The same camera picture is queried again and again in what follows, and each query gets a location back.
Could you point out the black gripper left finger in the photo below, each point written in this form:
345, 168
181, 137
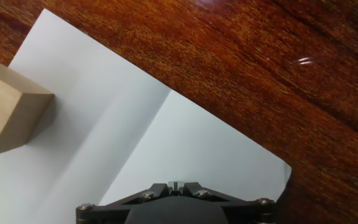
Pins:
110, 211

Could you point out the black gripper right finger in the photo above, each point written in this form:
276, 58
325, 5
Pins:
247, 211

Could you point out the white paper sheet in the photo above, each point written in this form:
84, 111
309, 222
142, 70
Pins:
166, 140

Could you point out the small wooden block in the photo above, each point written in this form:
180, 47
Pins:
8, 109

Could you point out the glossy red-brown wooden board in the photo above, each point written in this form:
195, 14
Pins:
259, 62

